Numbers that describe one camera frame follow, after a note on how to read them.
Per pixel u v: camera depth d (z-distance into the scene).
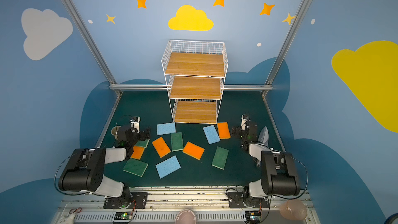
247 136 0.73
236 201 0.74
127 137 0.74
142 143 0.91
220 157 0.88
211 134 0.98
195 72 0.74
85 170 0.45
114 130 0.95
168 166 0.84
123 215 0.71
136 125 0.83
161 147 0.92
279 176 0.45
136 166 0.84
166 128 1.00
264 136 0.98
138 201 0.75
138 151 0.90
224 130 0.99
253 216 0.72
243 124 0.82
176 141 0.93
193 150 0.91
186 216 0.71
